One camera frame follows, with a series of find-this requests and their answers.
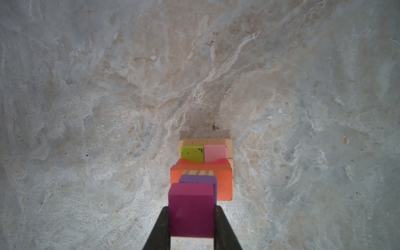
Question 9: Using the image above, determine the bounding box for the small natural wood cube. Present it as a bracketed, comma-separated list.
[183, 170, 215, 176]

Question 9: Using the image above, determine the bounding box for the lime green block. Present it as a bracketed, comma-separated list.
[180, 145, 204, 163]

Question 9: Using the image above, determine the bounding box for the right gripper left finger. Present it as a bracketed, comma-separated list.
[142, 206, 171, 250]

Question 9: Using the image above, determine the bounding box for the pink block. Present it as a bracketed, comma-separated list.
[204, 145, 228, 163]

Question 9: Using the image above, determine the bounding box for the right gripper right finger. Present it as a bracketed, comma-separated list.
[214, 205, 242, 250]

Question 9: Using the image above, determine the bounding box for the natural wood long block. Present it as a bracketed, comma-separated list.
[178, 138, 233, 158]
[228, 158, 234, 172]

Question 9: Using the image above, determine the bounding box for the magenta cube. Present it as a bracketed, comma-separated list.
[168, 183, 215, 238]

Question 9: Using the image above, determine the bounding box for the red arch block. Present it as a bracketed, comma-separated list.
[176, 158, 231, 166]

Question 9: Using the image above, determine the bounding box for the orange block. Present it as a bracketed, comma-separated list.
[170, 164, 233, 201]

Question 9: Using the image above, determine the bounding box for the purple cube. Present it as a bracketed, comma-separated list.
[179, 175, 218, 204]

